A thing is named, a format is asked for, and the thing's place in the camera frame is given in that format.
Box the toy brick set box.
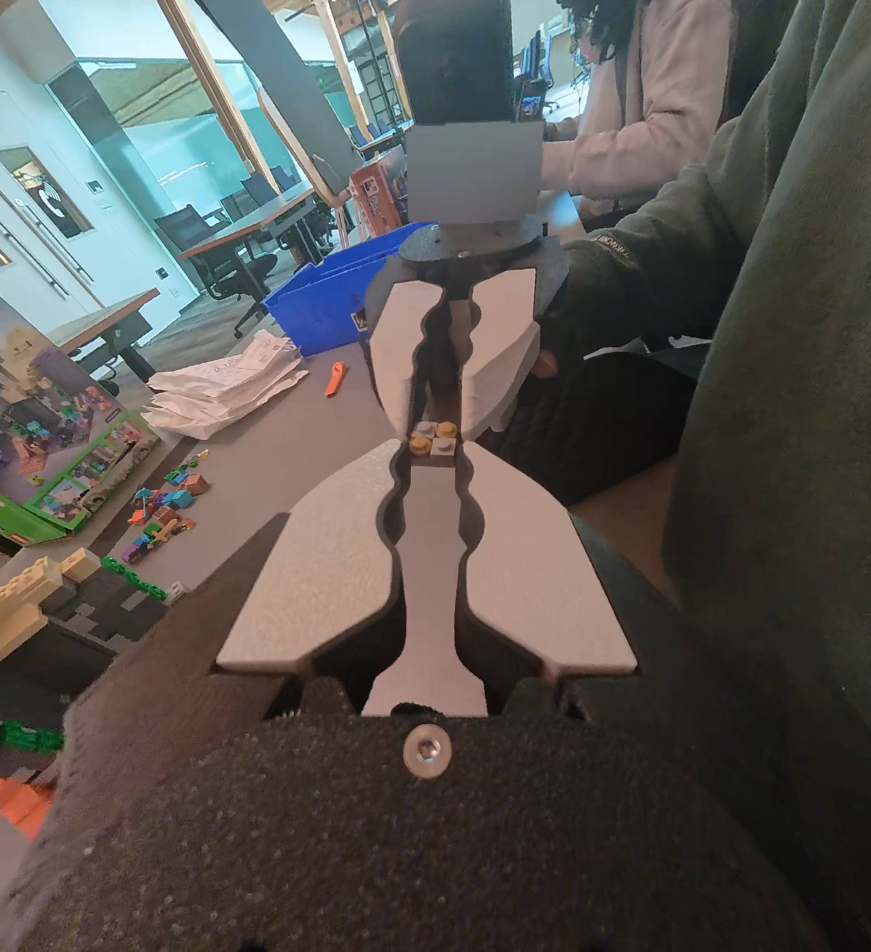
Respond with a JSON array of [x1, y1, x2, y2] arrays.
[[0, 268, 161, 549]]

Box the pile of colourful toy bricks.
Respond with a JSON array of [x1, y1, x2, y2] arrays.
[[121, 450, 212, 566]]

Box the grey plate with tan studs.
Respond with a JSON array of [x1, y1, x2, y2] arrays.
[[407, 419, 459, 467]]

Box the person's green sweatshirt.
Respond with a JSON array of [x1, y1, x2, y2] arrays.
[[658, 0, 871, 952]]

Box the person's right forearm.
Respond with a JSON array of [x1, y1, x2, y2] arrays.
[[554, 115, 778, 358]]

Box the grey desk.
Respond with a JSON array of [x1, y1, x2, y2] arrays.
[[0, 346, 578, 841]]

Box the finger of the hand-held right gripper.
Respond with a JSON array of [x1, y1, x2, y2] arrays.
[[446, 266, 542, 441], [370, 281, 453, 440]]

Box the dark grey slanted panel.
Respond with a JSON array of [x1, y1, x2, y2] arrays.
[[197, 0, 366, 178]]

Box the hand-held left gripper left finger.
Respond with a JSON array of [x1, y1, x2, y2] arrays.
[[214, 439, 411, 715]]

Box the person's right hand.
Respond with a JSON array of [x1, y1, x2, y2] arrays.
[[533, 294, 591, 380]]

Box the toy brick tower model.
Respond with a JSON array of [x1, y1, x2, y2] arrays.
[[0, 546, 172, 841]]

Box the pile of white paper bags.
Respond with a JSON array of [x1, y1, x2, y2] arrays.
[[141, 331, 310, 441]]

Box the blue plastic bin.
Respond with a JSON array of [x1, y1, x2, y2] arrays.
[[262, 231, 425, 359]]

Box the wooden-top table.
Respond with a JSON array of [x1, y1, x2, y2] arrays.
[[47, 288, 163, 382], [178, 182, 319, 263]]

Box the black office chair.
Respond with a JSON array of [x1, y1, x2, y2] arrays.
[[154, 204, 279, 300]]

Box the orange printed box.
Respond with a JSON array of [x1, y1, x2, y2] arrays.
[[349, 149, 411, 248]]

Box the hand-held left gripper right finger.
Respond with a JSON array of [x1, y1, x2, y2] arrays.
[[455, 440, 639, 716]]

